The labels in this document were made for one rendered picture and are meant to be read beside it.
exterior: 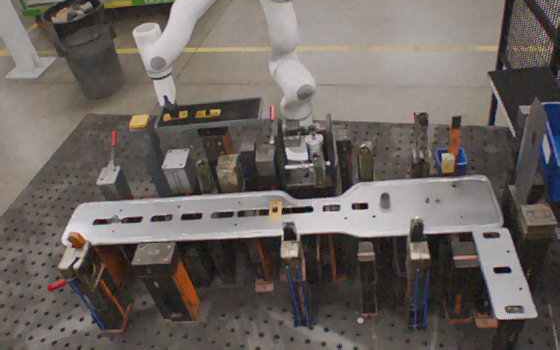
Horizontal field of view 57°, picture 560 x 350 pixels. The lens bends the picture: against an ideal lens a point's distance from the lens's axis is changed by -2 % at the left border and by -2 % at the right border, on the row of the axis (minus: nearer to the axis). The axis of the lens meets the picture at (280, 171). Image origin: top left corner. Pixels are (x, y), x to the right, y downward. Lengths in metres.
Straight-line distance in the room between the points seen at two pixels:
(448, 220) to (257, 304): 0.68
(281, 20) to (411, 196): 0.72
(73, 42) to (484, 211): 3.43
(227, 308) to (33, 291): 0.77
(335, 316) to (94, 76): 3.26
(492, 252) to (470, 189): 0.25
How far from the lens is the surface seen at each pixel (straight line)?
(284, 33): 1.81
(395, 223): 1.56
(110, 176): 1.88
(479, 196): 1.66
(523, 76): 2.15
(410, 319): 1.67
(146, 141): 1.92
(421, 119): 1.58
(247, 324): 1.76
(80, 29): 4.28
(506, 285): 1.46
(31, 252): 2.34
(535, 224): 1.53
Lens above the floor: 2.16
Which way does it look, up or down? 41 degrees down
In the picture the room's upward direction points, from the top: 11 degrees counter-clockwise
